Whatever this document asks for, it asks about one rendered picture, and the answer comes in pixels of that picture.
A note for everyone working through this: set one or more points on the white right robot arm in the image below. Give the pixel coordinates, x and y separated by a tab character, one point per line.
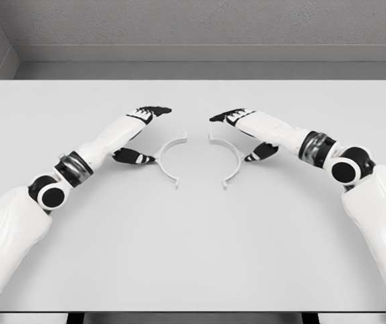
372	216

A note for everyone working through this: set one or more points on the right robot hand striped fingers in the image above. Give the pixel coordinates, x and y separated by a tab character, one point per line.
264	126

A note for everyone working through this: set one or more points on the left robot hand striped fingers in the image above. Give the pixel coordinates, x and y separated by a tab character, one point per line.
125	128

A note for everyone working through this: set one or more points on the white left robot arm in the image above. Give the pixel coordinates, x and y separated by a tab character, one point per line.
10	222

